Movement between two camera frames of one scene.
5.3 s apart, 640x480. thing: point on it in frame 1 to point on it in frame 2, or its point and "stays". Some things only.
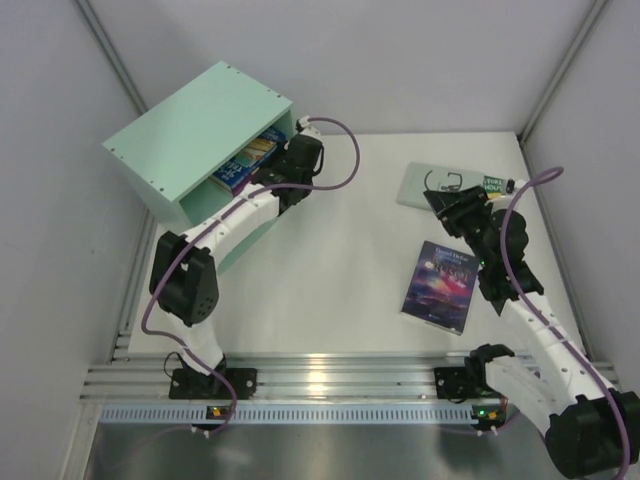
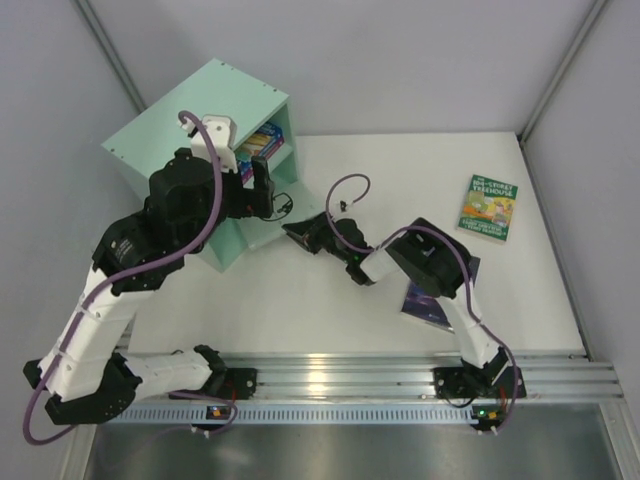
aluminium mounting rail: x=281 y=376 stays
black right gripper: x=458 y=206 to x=323 y=233
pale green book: x=426 y=176 to x=255 y=231
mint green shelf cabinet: x=174 y=150 stays
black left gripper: x=273 y=175 to x=261 y=185
